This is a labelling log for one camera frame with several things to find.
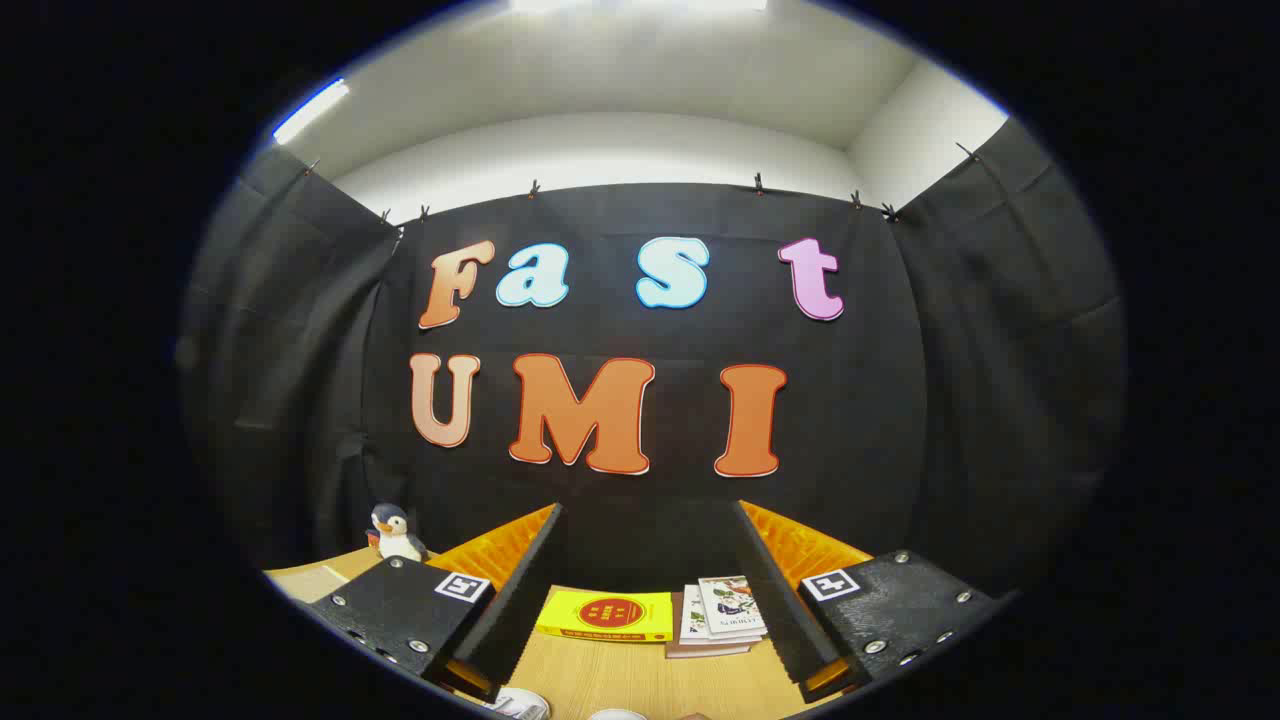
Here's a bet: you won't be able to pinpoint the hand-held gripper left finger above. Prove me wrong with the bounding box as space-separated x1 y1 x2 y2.
308 503 565 703

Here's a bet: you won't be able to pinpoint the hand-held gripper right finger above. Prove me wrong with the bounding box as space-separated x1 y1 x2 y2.
733 499 1003 707

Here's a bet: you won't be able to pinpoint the beige fabric storage box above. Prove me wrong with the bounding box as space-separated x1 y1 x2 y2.
265 565 351 604

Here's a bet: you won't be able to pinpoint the yellow book with red circle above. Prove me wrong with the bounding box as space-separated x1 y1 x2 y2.
535 590 675 643

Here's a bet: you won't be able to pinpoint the thick white book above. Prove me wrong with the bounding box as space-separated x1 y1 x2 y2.
665 590 753 659

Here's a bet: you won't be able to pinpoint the penguin plush toy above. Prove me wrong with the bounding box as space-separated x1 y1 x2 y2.
365 503 429 563

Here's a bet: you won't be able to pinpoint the row of small cloth clips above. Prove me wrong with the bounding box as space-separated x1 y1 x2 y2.
300 142 986 226

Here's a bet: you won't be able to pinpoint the ceiling light panel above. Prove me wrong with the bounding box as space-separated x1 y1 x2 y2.
510 0 769 13

